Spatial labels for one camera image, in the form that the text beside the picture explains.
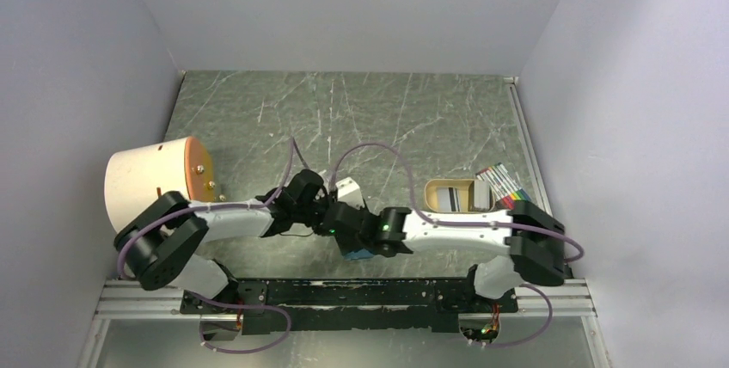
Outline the blue leather card holder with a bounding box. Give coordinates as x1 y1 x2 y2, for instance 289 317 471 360
344 248 375 261

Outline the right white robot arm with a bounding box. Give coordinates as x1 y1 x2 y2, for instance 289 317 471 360
317 200 567 311

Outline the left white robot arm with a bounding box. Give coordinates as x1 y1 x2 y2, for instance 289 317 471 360
113 169 336 313

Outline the grey striped loose card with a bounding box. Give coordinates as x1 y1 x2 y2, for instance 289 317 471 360
436 187 462 212

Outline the tan card tray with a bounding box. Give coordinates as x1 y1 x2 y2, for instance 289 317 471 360
425 179 496 213

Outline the credit cards stack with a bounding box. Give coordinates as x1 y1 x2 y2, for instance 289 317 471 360
471 179 493 212

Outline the coloured marker pack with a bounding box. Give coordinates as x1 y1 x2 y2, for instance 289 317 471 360
475 163 531 209

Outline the cream cylindrical container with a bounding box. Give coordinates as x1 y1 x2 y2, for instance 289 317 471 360
104 136 220 232

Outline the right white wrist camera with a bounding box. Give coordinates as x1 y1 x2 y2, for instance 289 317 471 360
334 177 366 210

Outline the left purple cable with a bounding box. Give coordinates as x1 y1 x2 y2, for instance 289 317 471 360
116 137 311 355

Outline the purple cable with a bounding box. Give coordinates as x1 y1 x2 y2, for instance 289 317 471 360
328 143 585 351
116 137 311 355

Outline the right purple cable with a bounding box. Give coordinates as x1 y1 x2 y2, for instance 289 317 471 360
328 143 585 351

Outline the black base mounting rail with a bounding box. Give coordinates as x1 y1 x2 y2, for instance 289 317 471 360
180 277 518 335

